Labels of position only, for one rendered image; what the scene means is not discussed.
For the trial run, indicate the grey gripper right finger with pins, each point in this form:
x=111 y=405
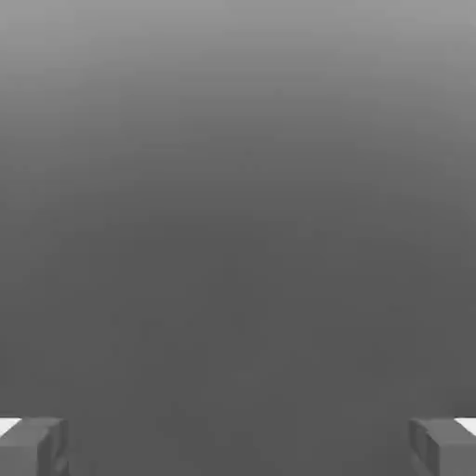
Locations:
x=446 y=448

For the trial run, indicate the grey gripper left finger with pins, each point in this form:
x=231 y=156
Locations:
x=29 y=448

